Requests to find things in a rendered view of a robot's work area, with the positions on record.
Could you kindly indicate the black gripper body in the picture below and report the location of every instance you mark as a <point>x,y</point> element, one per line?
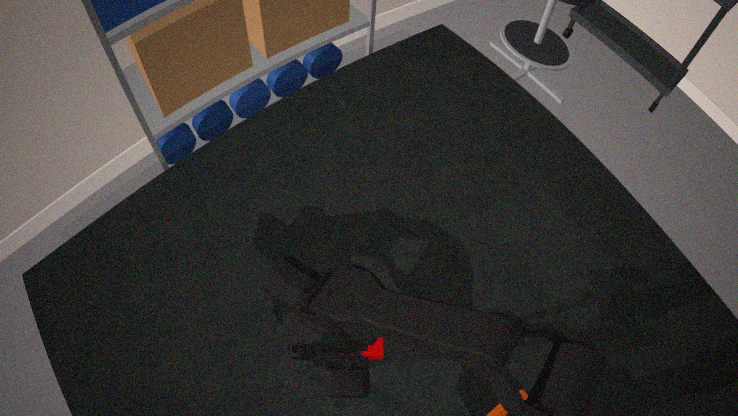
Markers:
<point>351,381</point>

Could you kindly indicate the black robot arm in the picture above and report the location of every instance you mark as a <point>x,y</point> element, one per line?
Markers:
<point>349,304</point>

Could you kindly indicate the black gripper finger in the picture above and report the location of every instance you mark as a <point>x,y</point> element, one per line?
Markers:
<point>332,363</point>

